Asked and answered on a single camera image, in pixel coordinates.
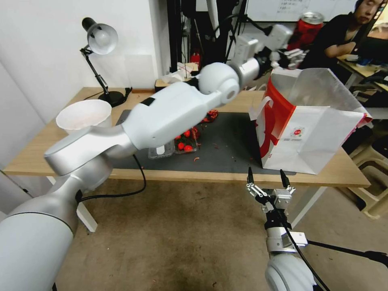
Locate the dark grey table mat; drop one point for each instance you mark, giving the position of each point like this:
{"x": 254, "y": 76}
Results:
{"x": 224, "y": 142}

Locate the black and silver desk lamp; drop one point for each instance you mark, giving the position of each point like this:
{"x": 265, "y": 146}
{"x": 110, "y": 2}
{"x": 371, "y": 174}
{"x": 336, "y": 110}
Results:
{"x": 101, "y": 39}

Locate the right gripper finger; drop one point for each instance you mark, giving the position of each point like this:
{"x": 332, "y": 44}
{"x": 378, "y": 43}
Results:
{"x": 285, "y": 180}
{"x": 254, "y": 188}

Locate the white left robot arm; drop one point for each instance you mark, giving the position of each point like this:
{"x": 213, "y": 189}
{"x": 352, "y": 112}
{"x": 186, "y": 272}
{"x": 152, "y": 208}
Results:
{"x": 169, "y": 118}

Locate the clear disposable takeout box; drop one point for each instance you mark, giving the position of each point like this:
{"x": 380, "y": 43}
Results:
{"x": 165, "y": 151}

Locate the beige plastic stool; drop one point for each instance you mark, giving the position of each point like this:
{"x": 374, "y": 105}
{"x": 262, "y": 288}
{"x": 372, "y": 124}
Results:
{"x": 374, "y": 185}

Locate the person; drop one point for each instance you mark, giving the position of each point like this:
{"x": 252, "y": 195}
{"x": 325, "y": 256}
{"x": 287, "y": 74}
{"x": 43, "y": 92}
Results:
{"x": 339, "y": 36}

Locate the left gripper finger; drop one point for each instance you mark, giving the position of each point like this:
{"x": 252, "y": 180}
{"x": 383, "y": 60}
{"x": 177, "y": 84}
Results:
{"x": 295, "y": 54}
{"x": 295, "y": 64}

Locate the white paper bowl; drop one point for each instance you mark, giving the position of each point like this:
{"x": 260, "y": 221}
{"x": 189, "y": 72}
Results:
{"x": 82, "y": 116}

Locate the red and white plastic bag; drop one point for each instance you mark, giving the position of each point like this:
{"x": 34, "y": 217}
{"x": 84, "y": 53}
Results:
{"x": 186, "y": 68}

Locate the red and white delivery bag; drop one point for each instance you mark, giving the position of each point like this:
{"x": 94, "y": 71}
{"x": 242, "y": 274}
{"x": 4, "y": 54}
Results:
{"x": 306, "y": 136}

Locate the black tripod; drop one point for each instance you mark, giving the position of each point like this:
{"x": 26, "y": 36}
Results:
{"x": 239, "y": 21}

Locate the red drink can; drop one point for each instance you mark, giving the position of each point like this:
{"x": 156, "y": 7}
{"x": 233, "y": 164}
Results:
{"x": 309, "y": 25}

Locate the whiteboard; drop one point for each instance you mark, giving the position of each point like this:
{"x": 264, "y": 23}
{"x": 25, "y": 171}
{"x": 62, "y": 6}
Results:
{"x": 272, "y": 9}

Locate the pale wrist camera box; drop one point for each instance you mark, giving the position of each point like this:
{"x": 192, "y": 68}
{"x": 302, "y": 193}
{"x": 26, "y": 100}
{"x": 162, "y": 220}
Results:
{"x": 279, "y": 35}
{"x": 282, "y": 198}

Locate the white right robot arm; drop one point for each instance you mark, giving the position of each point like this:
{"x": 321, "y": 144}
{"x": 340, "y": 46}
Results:
{"x": 288, "y": 266}

